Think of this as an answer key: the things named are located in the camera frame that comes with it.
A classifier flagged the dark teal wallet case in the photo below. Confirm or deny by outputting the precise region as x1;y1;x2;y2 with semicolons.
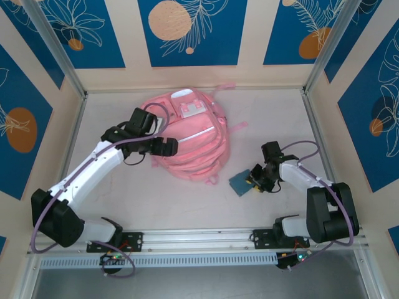
228;169;255;197

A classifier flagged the pink backpack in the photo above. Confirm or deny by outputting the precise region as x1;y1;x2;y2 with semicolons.
138;82;249;186

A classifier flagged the right controller circuit board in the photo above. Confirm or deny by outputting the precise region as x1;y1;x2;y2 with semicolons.
276;251;312;271

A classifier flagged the controller circuit board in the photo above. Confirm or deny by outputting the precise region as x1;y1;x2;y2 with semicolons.
99;252;129;266
276;251;312;271

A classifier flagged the left controller circuit board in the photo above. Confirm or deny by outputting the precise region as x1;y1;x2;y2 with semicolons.
99;252;129;266

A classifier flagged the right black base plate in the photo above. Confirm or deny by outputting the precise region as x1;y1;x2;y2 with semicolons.
252;229;311;250

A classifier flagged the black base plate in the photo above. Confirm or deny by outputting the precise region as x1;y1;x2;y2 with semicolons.
252;229;311;250
86;232;144;253

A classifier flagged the aluminium front rail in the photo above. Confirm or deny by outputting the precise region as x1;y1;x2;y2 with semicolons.
26;225;370;256

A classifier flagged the blue floral wall panel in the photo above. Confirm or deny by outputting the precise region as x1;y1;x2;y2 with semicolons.
40;0;126;69
263;0;347;66
338;31;399;193
0;0;65;90
0;43;54;201
138;0;249;67
324;0;385;84

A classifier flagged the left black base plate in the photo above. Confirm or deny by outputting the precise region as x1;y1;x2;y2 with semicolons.
86;232;144;253

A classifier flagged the white slotted cable duct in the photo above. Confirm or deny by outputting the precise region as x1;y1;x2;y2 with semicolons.
39;252;278;269

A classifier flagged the left aluminium corner post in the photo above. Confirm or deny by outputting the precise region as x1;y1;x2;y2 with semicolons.
21;0;88;99

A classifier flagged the aluminium corner post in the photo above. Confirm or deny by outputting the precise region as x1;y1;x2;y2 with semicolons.
302;0;359;94
21;0;88;99

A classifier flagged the right aluminium corner post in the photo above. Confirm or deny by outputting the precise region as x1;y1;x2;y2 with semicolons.
302;0;359;94

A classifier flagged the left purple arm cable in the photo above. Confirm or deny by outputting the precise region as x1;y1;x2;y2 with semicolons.
32;103;171;277

